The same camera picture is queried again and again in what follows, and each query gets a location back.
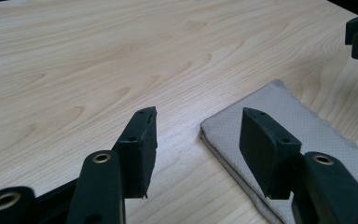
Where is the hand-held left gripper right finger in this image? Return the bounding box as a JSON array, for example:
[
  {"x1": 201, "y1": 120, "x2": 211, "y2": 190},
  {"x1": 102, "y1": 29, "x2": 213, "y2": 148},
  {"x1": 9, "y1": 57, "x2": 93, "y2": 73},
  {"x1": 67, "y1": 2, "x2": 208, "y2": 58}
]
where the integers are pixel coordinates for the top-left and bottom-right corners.
[{"x1": 239, "y1": 106, "x2": 303, "y2": 201}]

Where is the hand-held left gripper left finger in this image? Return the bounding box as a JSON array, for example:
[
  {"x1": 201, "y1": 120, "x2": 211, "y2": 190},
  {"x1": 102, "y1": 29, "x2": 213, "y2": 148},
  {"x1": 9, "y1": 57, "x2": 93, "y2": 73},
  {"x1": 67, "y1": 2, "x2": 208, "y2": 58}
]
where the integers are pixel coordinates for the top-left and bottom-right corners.
[{"x1": 113, "y1": 105, "x2": 158, "y2": 200}]

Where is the beige cloth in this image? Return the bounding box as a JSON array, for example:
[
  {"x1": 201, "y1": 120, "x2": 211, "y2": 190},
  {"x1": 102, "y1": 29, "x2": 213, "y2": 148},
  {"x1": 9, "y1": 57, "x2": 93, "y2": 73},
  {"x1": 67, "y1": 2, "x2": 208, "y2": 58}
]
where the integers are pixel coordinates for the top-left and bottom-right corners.
[{"x1": 199, "y1": 78, "x2": 358, "y2": 224}]

